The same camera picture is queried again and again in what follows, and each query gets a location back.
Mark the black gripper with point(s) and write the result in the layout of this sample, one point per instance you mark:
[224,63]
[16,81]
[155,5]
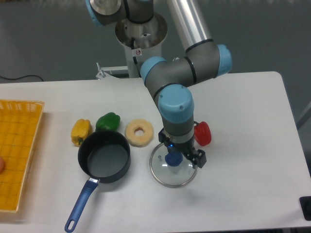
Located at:
[185,145]

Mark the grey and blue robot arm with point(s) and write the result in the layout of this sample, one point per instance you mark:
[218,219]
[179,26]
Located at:
[168,82]

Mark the glass pot lid blue knob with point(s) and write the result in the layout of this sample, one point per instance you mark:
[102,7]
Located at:
[170,168]

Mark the red bell pepper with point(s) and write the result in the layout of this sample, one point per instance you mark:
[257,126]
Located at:
[202,133]

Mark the beige glazed donut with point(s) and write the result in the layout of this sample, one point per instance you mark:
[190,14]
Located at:
[139,132]

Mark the green bell pepper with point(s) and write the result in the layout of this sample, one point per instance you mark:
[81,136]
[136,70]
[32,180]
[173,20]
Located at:
[109,121]

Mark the yellow bell pepper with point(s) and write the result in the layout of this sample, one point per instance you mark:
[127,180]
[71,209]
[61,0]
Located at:
[80,131]

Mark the black device at table corner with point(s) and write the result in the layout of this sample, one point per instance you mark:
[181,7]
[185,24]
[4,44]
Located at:
[305,203]

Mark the yellow woven basket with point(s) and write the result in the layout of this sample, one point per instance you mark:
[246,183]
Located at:
[19,123]

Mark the black saucepan blue handle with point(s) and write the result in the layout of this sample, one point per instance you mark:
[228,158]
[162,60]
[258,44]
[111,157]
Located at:
[105,157]

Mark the metal table clamp bracket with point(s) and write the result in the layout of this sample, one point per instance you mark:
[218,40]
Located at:
[120,72]

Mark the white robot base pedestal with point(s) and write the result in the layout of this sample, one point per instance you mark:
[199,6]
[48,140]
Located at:
[141,41]

